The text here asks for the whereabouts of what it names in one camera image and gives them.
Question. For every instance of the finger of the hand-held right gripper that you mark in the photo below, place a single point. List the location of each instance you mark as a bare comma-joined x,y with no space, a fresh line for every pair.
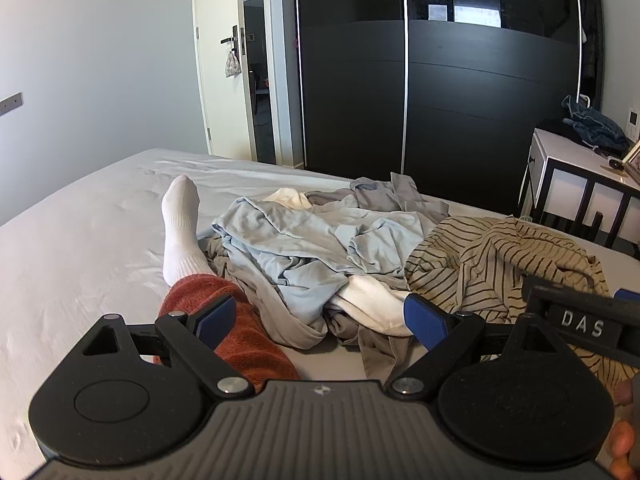
565,285

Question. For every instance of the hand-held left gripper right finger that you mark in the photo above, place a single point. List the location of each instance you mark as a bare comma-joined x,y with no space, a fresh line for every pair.
425,322

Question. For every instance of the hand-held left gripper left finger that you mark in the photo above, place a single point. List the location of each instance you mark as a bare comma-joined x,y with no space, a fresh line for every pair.
217,315

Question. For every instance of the beige striped shirt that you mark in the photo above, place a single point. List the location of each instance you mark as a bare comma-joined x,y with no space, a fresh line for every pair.
475,260

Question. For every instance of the person's right hand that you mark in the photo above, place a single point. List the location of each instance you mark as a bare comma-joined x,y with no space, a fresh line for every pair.
622,450

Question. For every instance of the rust red towel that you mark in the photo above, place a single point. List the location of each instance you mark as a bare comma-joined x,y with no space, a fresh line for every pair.
250,350

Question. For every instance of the white garment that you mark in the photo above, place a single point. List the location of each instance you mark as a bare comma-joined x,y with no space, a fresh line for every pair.
290,197
372,302

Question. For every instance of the grey garment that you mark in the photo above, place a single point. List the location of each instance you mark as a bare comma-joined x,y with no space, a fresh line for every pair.
295,327
380,195

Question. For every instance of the person's white sock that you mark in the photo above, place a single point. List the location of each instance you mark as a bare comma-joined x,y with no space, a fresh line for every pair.
182,225

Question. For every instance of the light blue shirt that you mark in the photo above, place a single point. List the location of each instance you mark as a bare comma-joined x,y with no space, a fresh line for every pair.
300,240

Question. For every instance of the white black-framed nightstand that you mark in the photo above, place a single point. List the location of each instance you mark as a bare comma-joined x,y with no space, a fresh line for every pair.
565,170

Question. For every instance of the blue jeans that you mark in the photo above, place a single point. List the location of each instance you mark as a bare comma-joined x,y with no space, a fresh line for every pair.
597,127

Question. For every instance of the white room door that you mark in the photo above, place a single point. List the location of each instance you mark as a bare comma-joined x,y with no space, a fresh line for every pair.
220,110

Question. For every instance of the black sliding wardrobe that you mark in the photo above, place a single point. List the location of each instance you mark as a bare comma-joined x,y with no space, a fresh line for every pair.
450,110

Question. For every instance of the small patterned hanging bag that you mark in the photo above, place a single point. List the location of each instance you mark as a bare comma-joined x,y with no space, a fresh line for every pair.
232,65

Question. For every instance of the picture frame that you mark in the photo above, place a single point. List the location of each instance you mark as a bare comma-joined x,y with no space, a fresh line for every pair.
633,154

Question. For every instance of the grey wall switch plate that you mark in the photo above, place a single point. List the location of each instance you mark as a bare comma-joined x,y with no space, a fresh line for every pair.
11,103

